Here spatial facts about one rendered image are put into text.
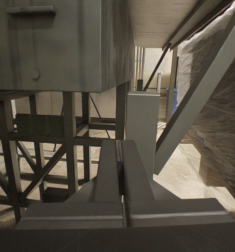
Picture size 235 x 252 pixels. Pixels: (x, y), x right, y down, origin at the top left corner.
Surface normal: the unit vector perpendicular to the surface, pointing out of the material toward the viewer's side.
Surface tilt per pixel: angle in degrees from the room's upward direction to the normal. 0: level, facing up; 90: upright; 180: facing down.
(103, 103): 90
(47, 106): 90
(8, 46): 90
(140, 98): 90
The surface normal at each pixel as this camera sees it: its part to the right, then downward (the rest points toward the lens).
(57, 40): -0.11, 0.26
